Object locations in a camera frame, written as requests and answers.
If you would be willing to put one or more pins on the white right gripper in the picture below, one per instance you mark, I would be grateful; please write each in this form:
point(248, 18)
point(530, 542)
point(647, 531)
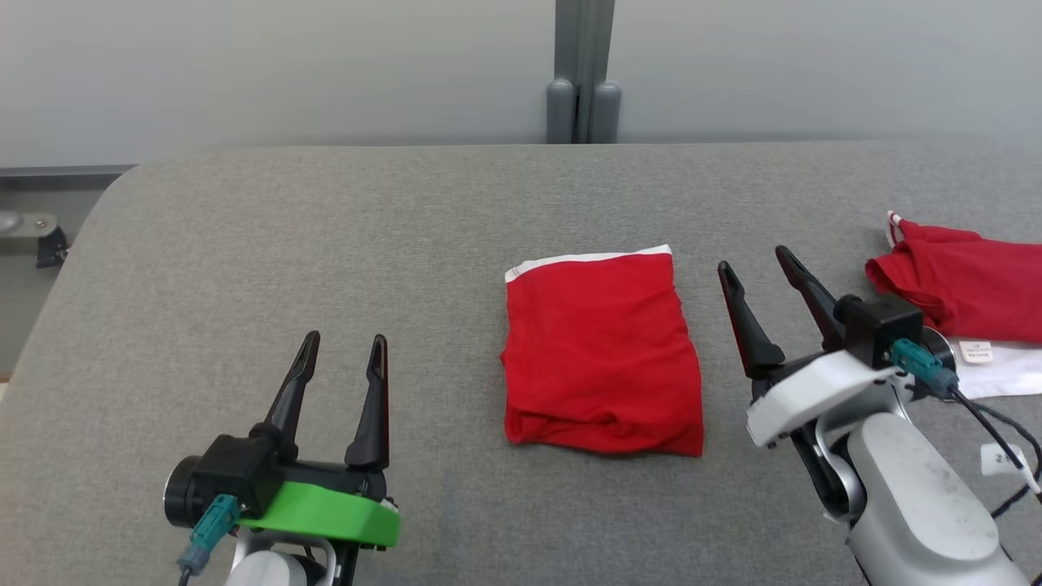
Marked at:
point(814, 391)

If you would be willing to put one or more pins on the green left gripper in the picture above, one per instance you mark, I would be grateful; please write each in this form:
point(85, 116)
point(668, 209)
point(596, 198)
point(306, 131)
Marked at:
point(326, 513)

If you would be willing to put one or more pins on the red basketball shorts white stripe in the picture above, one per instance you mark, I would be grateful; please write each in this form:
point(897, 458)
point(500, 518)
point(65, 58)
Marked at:
point(602, 350)

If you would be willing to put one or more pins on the red basketball jersey number 23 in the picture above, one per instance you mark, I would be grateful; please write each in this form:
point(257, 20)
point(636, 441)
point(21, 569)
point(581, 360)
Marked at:
point(969, 277)

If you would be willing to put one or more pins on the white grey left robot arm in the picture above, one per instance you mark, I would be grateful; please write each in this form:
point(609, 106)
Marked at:
point(269, 570)

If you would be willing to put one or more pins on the grey metal stand with castors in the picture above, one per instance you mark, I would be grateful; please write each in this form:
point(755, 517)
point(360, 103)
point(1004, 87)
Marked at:
point(28, 232)

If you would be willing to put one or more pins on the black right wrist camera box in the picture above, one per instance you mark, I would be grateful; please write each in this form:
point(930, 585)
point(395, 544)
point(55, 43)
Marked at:
point(879, 325)

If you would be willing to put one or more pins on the grey vertical partition post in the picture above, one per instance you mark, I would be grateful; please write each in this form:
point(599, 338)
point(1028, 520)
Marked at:
point(582, 65)

